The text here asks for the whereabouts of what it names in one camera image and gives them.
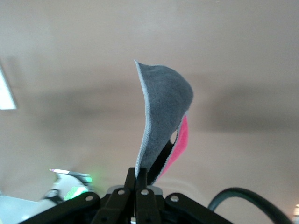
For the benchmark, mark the dark grey cloth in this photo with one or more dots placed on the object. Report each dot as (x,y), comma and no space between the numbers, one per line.
(163,105)

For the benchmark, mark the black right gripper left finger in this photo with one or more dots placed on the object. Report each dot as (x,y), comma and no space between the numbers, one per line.
(116,205)

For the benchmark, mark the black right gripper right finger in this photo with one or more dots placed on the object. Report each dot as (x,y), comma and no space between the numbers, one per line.
(149,205)

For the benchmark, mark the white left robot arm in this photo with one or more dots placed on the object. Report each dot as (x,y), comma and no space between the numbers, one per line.
(67,186)

